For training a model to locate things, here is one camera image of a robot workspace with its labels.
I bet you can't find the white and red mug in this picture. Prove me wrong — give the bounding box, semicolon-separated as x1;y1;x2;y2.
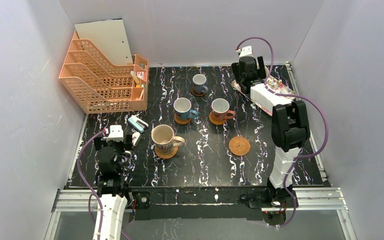
211;98;236;120

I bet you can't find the small grey mug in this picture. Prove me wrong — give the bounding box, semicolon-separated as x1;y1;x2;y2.
192;74;208;93

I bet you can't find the dark wooden coaster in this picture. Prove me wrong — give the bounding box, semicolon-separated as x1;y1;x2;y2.
190;88;206;97

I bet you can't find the large beige floral mug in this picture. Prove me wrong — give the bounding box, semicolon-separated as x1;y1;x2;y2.
151;124;186;153

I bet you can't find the light wooden coaster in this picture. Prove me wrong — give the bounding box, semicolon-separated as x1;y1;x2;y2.
174;114;192;125
208;112;227;126

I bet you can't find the woven rattan coaster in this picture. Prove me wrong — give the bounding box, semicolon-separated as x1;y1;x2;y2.
228;136;251;156
154;146;178;159

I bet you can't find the blue patterned mug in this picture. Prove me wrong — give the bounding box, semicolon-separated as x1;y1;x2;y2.
173;97;199;121

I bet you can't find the tall beige mug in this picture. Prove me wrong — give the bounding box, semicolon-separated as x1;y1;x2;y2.
264;66;270;77

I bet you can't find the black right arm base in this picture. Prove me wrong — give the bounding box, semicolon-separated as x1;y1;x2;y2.
238;185;299;227

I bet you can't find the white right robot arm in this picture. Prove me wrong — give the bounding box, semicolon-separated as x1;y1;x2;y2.
231;56;310;189

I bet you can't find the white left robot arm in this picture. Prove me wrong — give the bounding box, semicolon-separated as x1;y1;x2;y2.
93;129;133;240

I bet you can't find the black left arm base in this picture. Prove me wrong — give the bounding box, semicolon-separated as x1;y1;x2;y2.
115;182;151;217

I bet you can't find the white and pink stapler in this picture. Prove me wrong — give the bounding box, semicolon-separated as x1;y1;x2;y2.
132;132;142;147

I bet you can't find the floral tray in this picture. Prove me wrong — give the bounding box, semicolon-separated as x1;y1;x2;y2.
231;76;296;116

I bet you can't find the light blue stapler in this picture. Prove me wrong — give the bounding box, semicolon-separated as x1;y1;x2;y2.
127;115;149;134

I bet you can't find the orange plastic file organizer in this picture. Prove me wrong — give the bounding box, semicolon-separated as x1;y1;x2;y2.
59;33;149;114

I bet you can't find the white board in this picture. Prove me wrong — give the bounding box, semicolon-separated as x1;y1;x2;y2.
74;18;133;66

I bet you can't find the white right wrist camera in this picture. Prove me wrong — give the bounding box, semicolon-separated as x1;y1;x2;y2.
236;45;254;58

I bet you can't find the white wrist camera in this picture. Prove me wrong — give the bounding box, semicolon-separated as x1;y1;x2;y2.
236;45;254;58
106;125;125;143

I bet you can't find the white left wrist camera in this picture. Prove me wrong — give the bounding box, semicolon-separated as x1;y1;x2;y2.
106;125;125;143

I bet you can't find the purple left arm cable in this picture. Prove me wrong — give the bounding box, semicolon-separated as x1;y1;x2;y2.
76;129;132;240

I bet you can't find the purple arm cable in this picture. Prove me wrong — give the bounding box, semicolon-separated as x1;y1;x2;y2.
76;129;132;240
235;36;330;229

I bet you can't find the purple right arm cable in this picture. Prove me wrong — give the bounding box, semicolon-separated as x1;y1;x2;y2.
235;36;330;229

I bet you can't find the aluminium frame rail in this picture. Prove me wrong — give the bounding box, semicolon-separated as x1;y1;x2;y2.
45;186;356;240

